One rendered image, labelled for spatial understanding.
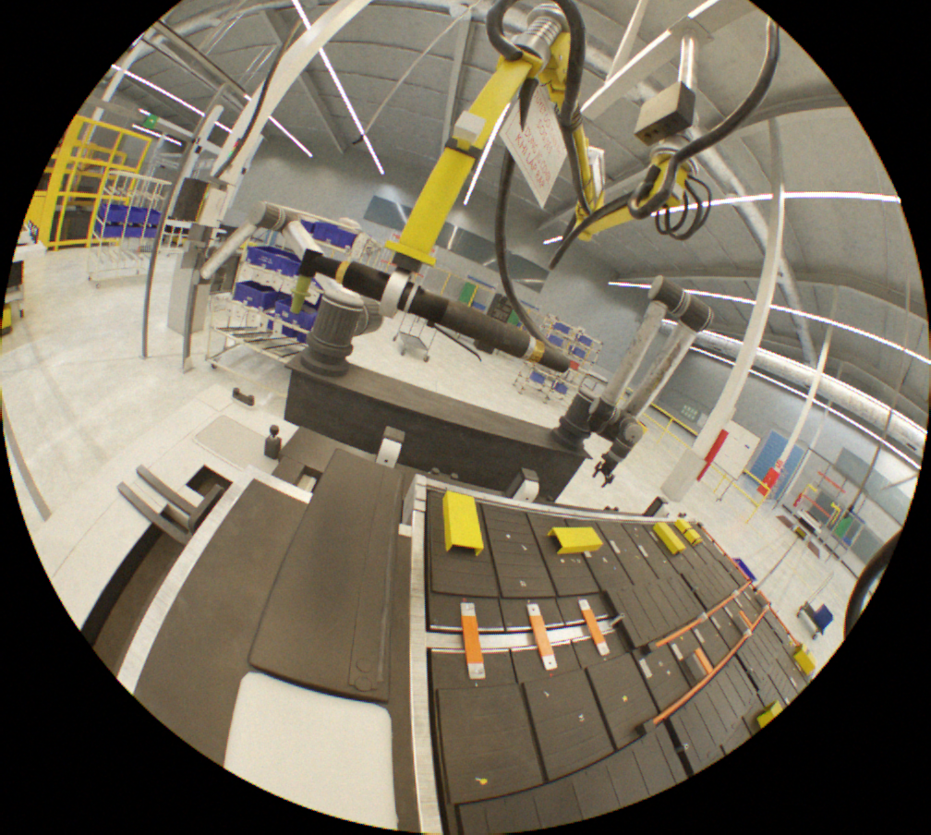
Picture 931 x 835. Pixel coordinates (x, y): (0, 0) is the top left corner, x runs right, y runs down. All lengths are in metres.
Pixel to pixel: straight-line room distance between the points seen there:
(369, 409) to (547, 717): 1.25
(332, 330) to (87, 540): 1.16
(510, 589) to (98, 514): 0.93
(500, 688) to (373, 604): 0.26
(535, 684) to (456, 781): 0.22
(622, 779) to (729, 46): 10.04
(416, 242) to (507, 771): 0.79
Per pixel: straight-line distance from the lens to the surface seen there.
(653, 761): 0.71
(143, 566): 0.82
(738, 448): 8.58
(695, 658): 0.88
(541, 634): 0.61
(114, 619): 0.81
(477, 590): 0.58
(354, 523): 0.45
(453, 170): 0.47
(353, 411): 1.34
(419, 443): 1.41
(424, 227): 0.44
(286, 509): 0.59
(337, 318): 1.23
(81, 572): 0.80
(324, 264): 0.47
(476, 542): 0.61
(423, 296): 0.43
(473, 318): 0.44
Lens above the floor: 1.46
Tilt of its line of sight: 14 degrees down
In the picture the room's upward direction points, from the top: 25 degrees clockwise
